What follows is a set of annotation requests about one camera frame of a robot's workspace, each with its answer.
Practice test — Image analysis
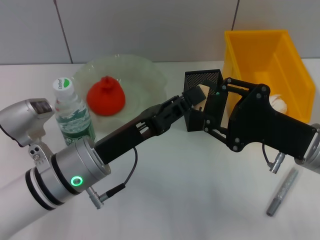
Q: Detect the yellow plastic bin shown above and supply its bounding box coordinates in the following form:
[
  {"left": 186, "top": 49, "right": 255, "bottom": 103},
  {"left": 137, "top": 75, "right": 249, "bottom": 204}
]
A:
[{"left": 223, "top": 29, "right": 316, "bottom": 124}]

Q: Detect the green glass fruit plate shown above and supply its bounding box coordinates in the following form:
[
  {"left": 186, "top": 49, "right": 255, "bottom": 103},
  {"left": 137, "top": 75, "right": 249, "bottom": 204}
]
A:
[{"left": 72, "top": 53, "right": 168, "bottom": 133}]

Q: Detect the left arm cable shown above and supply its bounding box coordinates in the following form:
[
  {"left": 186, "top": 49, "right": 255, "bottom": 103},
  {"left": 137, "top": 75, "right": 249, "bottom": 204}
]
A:
[{"left": 85, "top": 145, "right": 139, "bottom": 211}]

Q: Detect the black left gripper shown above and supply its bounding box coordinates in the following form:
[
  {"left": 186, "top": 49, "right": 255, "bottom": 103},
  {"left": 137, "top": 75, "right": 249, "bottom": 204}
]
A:
[{"left": 94, "top": 93, "right": 186, "bottom": 166}]

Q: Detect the grey marker pen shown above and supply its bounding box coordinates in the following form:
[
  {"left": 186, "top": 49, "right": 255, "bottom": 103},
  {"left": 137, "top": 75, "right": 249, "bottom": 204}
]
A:
[{"left": 265, "top": 167, "right": 300, "bottom": 217}]

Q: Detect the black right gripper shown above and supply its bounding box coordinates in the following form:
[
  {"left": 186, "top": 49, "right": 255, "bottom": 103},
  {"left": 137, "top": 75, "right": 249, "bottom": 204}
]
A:
[{"left": 202, "top": 77, "right": 317, "bottom": 161}]

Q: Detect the beige eraser with barcode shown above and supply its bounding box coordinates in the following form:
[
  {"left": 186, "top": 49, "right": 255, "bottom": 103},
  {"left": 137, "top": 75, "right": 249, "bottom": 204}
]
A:
[{"left": 191, "top": 84, "right": 211, "bottom": 111}]

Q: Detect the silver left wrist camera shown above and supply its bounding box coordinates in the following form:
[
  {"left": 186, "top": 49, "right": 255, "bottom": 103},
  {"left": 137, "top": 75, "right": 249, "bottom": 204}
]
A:
[{"left": 0, "top": 98, "right": 56, "bottom": 148}]

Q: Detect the white paper ball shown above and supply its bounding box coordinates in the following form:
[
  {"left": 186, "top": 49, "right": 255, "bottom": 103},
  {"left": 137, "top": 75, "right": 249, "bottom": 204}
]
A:
[{"left": 269, "top": 93, "right": 289, "bottom": 115}]

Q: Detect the clear green-label water bottle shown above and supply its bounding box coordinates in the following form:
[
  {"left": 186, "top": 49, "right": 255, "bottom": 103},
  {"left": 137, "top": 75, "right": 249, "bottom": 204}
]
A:
[{"left": 52, "top": 76, "right": 97, "bottom": 147}]

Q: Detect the red orange fruit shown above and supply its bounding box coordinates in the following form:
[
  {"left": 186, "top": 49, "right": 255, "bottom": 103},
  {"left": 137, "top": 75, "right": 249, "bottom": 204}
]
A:
[{"left": 86, "top": 75, "right": 127, "bottom": 117}]

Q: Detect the black mesh pen holder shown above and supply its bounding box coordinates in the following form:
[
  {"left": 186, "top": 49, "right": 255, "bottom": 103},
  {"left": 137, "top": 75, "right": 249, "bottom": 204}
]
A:
[{"left": 183, "top": 68, "right": 229, "bottom": 133}]

